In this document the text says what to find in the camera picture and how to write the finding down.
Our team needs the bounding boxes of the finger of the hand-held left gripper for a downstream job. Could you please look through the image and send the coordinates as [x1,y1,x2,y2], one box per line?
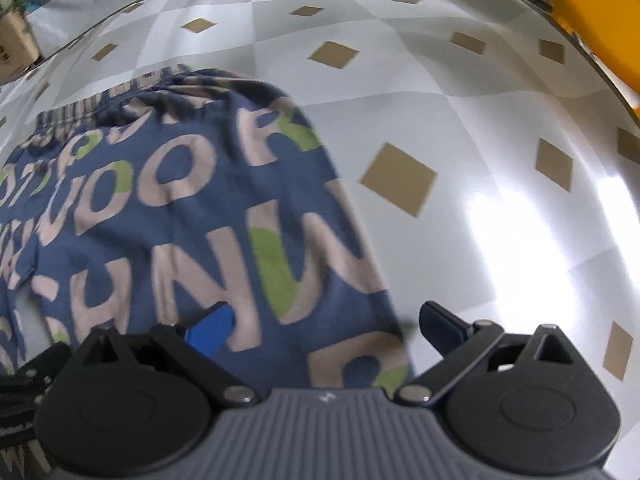
[0,344,73,403]

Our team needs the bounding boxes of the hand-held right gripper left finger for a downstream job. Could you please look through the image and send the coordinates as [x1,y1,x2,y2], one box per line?
[72,302,259,406]

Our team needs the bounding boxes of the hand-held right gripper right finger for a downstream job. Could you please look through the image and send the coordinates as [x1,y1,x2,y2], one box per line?
[397,301,583,407]

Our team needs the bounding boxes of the blue letter-print pants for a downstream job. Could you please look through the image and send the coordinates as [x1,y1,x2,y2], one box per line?
[0,63,416,480]

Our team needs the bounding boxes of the cardboard box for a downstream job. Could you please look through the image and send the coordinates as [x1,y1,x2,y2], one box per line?
[0,10,42,84]

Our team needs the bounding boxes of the yellow plastic chair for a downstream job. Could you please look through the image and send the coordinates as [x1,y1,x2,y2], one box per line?
[550,0,640,113]

